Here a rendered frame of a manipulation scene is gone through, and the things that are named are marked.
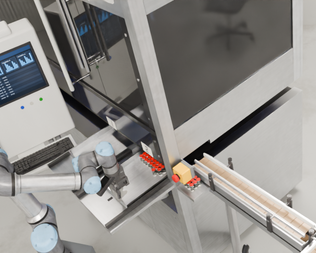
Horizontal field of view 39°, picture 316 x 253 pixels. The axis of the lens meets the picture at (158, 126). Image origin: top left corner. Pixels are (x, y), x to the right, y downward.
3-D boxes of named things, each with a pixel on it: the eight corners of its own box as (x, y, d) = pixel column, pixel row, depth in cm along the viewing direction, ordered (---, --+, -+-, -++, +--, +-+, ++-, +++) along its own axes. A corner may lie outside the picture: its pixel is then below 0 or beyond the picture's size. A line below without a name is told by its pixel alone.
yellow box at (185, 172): (185, 169, 220) (183, 159, 216) (195, 176, 215) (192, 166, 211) (174, 178, 217) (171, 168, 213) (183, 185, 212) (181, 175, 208)
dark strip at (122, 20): (159, 158, 224) (119, 15, 174) (165, 162, 221) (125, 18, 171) (157, 159, 224) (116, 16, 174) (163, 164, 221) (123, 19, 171)
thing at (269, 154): (136, 89, 458) (113, 11, 403) (302, 188, 317) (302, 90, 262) (53, 140, 420) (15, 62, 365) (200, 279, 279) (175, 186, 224)
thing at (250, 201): (190, 180, 230) (185, 159, 220) (211, 164, 236) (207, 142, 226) (299, 261, 183) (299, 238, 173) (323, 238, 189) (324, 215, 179)
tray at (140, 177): (149, 149, 249) (147, 145, 247) (179, 170, 232) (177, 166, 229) (100, 184, 236) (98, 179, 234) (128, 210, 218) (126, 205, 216)
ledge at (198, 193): (197, 173, 230) (196, 171, 229) (214, 186, 221) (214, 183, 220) (177, 189, 225) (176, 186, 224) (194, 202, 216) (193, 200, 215)
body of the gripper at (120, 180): (130, 185, 215) (124, 167, 208) (116, 195, 212) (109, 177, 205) (121, 177, 221) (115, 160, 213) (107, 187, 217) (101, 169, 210)
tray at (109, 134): (116, 125, 272) (115, 121, 270) (141, 143, 255) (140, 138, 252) (70, 155, 259) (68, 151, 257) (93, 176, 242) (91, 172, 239)
